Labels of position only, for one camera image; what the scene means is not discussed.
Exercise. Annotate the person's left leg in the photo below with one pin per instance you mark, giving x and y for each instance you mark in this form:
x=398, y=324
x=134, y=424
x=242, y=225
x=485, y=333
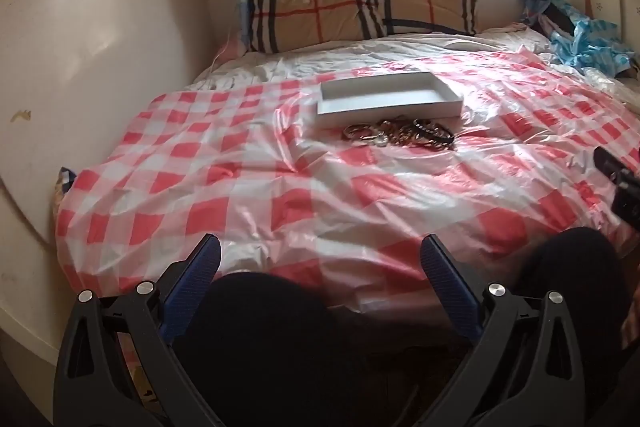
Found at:
x=270, y=347

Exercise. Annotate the person's right leg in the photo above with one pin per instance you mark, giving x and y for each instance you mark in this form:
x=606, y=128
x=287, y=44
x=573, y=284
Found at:
x=580, y=267

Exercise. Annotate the white shallow cardboard box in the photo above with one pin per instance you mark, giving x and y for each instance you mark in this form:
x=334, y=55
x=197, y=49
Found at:
x=380, y=94

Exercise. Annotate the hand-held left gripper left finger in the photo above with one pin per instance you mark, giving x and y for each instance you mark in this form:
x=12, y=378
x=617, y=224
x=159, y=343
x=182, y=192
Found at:
x=197, y=274

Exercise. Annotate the red white checked plastic sheet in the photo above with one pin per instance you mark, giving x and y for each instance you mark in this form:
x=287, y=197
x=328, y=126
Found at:
x=250, y=187

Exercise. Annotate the plaid pillow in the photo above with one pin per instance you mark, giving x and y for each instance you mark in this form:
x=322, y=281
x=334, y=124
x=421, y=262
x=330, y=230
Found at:
x=425, y=4
x=295, y=14

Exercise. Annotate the clear plastic wrap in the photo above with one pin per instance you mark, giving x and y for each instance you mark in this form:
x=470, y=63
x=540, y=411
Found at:
x=612, y=84

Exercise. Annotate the blue plastic bag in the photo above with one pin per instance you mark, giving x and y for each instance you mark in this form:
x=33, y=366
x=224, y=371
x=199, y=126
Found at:
x=585, y=39

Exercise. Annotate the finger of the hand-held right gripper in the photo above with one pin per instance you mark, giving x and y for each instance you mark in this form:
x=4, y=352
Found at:
x=625, y=197

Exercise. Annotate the white rounded wall panel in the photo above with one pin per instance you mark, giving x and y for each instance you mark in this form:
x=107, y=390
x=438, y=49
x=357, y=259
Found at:
x=100, y=82

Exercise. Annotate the person's leg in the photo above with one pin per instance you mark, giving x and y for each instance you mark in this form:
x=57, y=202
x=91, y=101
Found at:
x=270, y=347
x=580, y=267

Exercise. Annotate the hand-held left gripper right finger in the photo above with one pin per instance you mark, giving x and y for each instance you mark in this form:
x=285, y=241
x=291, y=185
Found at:
x=447, y=277

